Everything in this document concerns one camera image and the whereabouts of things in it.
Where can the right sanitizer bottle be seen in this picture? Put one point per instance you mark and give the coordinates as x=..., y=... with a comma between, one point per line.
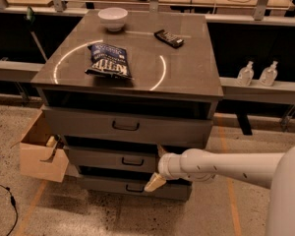
x=268, y=75

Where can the black snack bar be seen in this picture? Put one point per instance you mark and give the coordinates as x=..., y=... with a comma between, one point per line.
x=169, y=38

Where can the white bowl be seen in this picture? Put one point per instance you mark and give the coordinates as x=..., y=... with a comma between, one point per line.
x=113, y=18

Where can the grey drawer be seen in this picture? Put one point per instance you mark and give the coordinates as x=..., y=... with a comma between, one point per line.
x=123, y=162
x=135, y=188
x=132, y=128

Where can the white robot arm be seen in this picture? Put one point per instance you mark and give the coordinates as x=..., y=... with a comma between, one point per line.
x=275, y=171

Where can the sanitizer bottle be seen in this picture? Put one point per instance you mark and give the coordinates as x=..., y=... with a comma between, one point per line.
x=268, y=75
x=246, y=74

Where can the green handled tool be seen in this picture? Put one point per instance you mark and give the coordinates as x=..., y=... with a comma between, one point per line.
x=29, y=17

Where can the grey metal shelf rail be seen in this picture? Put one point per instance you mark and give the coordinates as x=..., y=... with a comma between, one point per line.
x=279, y=92

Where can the grey bottom drawer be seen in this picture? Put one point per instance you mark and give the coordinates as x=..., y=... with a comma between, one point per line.
x=135, y=188

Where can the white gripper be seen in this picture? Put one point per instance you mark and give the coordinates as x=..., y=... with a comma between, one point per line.
x=165, y=166

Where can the blue chip bag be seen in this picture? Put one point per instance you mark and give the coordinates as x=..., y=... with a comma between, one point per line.
x=108, y=61

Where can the cardboard box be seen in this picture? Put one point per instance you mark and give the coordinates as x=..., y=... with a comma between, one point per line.
x=41, y=154

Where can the grey drawer cabinet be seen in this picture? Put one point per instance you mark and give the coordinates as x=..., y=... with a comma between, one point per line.
x=166, y=82

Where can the grey top drawer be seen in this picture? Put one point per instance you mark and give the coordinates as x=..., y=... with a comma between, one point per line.
x=132, y=128

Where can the left sanitizer bottle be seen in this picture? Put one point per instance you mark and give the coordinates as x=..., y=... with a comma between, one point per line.
x=246, y=74

